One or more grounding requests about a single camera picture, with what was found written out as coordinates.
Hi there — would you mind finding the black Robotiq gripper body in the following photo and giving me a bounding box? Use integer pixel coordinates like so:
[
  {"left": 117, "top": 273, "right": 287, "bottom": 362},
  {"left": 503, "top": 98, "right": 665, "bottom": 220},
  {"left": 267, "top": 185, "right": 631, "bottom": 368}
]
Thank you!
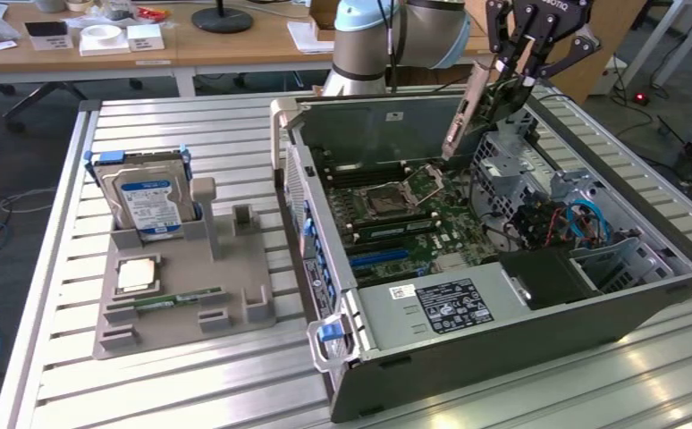
[{"left": 508, "top": 0, "right": 599, "bottom": 45}]

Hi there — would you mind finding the black graphics card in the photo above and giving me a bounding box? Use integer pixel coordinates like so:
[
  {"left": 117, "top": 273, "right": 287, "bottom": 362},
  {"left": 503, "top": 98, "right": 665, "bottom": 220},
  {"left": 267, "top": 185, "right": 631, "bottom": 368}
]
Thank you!
[{"left": 442, "top": 60, "right": 534, "bottom": 162}]

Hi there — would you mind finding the wooden cabinet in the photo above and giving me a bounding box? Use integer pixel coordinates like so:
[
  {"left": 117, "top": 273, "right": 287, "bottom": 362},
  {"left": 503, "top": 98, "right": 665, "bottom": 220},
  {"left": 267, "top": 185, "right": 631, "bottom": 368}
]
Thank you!
[{"left": 464, "top": 0, "right": 650, "bottom": 104}]

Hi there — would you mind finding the brown cardboard box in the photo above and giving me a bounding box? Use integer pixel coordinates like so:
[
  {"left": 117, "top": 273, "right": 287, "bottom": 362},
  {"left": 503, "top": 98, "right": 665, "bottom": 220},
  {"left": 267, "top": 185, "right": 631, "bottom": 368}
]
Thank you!
[{"left": 309, "top": 0, "right": 340, "bottom": 31}]

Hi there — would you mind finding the white paper stack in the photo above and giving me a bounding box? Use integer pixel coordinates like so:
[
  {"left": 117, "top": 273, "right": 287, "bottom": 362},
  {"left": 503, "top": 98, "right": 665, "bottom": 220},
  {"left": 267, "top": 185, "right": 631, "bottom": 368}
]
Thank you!
[{"left": 285, "top": 20, "right": 340, "bottom": 55}]

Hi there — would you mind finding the perforated metal disk bay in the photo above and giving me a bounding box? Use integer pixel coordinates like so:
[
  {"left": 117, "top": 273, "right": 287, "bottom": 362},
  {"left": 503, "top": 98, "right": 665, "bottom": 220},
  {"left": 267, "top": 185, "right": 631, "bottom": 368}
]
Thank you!
[{"left": 470, "top": 129, "right": 564, "bottom": 212}]

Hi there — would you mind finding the metal socket cover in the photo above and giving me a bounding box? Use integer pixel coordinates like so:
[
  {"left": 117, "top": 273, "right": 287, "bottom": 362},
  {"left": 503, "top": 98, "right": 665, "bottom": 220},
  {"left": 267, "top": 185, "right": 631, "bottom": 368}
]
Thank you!
[{"left": 404, "top": 163, "right": 447, "bottom": 207}]

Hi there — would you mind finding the beige case hinge latch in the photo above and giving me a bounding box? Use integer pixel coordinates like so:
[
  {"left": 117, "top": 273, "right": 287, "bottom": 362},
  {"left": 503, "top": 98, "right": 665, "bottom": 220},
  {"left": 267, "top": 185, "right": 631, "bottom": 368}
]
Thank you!
[{"left": 269, "top": 97, "right": 313, "bottom": 131}]

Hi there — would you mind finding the CPU socket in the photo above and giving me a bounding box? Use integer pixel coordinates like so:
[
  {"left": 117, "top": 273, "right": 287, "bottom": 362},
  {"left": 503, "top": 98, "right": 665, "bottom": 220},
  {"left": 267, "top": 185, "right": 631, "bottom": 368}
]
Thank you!
[{"left": 363, "top": 181, "right": 412, "bottom": 215}]

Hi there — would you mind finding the black round lamp base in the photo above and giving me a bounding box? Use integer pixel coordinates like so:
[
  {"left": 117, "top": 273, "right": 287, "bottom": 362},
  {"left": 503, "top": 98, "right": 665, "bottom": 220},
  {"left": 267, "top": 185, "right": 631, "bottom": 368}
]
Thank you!
[{"left": 190, "top": 0, "right": 256, "bottom": 35}]

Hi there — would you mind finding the green RAM stick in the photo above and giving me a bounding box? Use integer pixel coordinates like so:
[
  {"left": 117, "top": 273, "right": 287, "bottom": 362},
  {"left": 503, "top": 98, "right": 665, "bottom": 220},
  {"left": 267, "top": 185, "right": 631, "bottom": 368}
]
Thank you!
[
  {"left": 355, "top": 218, "right": 437, "bottom": 240},
  {"left": 134, "top": 285, "right": 229, "bottom": 314}
]

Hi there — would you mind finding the green motherboard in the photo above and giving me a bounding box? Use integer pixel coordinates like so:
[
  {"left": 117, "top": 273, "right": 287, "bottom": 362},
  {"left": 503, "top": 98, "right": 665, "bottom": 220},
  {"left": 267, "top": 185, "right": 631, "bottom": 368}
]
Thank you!
[{"left": 313, "top": 149, "right": 507, "bottom": 290}]

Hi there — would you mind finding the small metal disk bay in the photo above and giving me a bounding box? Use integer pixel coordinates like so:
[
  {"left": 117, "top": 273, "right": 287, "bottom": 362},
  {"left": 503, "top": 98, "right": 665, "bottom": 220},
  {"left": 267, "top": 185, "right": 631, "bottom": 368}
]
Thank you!
[{"left": 570, "top": 236, "right": 679, "bottom": 296}]

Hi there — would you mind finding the silver chipset heatsink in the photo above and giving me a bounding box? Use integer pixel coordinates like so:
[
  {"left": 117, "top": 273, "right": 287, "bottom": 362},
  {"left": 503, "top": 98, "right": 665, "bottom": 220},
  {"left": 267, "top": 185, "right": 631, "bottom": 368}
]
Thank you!
[{"left": 433, "top": 253, "right": 475, "bottom": 274}]

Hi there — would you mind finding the blue slot retainer strip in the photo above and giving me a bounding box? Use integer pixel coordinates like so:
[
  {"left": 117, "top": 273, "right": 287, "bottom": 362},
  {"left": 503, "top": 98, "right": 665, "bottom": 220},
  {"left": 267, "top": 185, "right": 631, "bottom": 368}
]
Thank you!
[{"left": 300, "top": 198, "right": 340, "bottom": 309}]

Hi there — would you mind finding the plain white box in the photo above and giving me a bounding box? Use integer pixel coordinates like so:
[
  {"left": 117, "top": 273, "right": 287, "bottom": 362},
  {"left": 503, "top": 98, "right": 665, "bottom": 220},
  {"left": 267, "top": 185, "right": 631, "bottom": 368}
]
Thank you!
[{"left": 126, "top": 22, "right": 166, "bottom": 53}]

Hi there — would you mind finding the bag with dark item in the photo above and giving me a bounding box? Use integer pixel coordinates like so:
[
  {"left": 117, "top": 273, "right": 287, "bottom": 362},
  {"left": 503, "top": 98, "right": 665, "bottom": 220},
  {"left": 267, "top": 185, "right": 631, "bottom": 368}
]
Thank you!
[{"left": 98, "top": 0, "right": 140, "bottom": 21}]

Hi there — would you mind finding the flat white box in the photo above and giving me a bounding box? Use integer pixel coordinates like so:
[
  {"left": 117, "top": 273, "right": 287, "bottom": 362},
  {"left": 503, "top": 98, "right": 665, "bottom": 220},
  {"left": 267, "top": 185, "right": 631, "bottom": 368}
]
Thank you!
[{"left": 78, "top": 38, "right": 134, "bottom": 57}]

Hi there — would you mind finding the white tape roll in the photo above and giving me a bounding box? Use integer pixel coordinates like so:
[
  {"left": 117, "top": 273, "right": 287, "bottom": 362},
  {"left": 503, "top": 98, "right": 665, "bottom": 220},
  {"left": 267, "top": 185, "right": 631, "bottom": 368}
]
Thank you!
[{"left": 82, "top": 24, "right": 124, "bottom": 46}]

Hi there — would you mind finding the grey power supply unit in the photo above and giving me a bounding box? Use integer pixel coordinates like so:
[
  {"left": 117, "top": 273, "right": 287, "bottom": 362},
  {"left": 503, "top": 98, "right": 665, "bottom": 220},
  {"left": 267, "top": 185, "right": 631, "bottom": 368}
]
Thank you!
[{"left": 352, "top": 261, "right": 536, "bottom": 357}]

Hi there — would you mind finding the hard disk in blue caddy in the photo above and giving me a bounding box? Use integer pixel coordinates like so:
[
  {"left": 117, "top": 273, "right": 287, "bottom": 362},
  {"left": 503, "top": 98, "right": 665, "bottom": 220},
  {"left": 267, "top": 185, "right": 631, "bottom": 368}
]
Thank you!
[{"left": 85, "top": 143, "right": 200, "bottom": 245}]

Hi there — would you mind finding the dark grey open PC case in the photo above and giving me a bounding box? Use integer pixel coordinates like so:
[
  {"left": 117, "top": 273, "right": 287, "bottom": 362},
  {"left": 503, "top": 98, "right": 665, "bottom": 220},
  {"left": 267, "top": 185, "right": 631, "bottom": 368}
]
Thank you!
[{"left": 269, "top": 87, "right": 692, "bottom": 425}]

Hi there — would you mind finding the blue case latch button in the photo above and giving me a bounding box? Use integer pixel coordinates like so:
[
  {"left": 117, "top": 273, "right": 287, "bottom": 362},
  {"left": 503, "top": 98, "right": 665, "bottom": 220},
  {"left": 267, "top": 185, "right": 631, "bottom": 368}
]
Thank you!
[{"left": 317, "top": 324, "right": 345, "bottom": 346}]

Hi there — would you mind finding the white box with black top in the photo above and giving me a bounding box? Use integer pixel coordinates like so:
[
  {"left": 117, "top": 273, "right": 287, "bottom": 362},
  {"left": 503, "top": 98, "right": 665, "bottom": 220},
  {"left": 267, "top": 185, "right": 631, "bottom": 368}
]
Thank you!
[{"left": 23, "top": 21, "right": 77, "bottom": 52}]

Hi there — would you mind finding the black office chair base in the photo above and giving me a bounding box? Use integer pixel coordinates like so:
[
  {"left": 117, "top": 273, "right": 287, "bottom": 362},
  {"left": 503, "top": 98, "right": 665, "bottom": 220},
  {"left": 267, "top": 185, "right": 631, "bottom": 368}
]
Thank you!
[{"left": 0, "top": 78, "right": 146, "bottom": 131}]

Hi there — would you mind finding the wooden desk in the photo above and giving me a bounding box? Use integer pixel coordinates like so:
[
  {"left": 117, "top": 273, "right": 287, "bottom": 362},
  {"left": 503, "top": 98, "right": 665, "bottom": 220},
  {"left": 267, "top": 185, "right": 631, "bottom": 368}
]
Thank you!
[{"left": 0, "top": 0, "right": 507, "bottom": 97}]

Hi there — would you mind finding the silver CPU chip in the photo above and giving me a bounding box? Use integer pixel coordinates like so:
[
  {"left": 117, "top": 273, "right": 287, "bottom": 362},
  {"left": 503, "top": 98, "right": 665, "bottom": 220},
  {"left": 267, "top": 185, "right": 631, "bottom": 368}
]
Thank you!
[{"left": 118, "top": 257, "right": 161, "bottom": 296}]

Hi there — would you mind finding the grey parts rack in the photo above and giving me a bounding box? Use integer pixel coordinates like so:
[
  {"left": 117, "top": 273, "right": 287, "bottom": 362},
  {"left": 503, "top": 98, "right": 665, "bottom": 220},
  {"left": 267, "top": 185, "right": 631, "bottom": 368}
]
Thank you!
[{"left": 93, "top": 176, "right": 280, "bottom": 362}]

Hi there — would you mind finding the white wall box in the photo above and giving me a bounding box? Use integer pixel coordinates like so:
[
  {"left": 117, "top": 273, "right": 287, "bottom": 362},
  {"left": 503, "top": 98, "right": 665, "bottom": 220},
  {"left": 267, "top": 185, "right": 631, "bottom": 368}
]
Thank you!
[{"left": 599, "top": 55, "right": 631, "bottom": 97}]

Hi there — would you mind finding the white table frame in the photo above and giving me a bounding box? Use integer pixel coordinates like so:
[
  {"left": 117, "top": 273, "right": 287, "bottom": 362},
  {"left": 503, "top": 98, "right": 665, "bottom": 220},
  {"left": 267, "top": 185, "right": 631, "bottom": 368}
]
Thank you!
[{"left": 618, "top": 0, "right": 692, "bottom": 122}]

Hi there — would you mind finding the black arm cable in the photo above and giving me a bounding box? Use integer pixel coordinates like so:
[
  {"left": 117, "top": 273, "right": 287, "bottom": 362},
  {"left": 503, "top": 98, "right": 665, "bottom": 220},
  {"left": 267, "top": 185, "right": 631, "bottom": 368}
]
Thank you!
[{"left": 375, "top": 0, "right": 400, "bottom": 93}]

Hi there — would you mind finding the blue wire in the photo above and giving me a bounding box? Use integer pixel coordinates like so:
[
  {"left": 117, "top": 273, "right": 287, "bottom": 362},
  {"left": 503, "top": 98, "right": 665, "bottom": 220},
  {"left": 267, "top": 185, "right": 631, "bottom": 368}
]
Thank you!
[{"left": 564, "top": 198, "right": 618, "bottom": 250}]

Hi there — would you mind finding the red wire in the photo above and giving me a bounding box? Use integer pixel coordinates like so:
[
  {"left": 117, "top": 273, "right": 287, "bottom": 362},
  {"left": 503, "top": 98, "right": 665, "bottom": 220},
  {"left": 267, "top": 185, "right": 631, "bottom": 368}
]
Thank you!
[{"left": 551, "top": 208, "right": 570, "bottom": 243}]

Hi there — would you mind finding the black wire connector bundle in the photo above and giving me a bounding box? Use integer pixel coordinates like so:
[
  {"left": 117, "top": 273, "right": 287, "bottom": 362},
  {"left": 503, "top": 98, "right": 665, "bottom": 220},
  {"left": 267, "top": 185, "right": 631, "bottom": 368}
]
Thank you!
[{"left": 508, "top": 203, "right": 563, "bottom": 250}]

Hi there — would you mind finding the clear plastic case handle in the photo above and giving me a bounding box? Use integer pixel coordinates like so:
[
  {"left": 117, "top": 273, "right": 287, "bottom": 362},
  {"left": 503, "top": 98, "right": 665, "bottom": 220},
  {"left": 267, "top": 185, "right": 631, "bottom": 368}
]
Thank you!
[{"left": 307, "top": 307, "right": 361, "bottom": 374}]

